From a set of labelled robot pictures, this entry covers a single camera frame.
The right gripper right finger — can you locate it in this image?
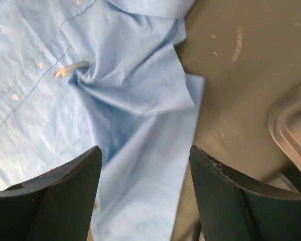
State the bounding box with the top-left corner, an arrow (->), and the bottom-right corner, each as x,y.
189,146 -> 301,240

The round white brooch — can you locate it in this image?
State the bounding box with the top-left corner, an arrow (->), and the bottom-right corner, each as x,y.
54,61 -> 89,78

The light blue shirt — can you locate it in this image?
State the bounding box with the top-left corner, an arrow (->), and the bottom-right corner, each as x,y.
0,1 -> 205,240

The metal tray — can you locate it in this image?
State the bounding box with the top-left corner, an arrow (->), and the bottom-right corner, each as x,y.
268,86 -> 301,165

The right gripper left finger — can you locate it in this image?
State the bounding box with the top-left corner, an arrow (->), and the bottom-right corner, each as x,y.
0,146 -> 102,240

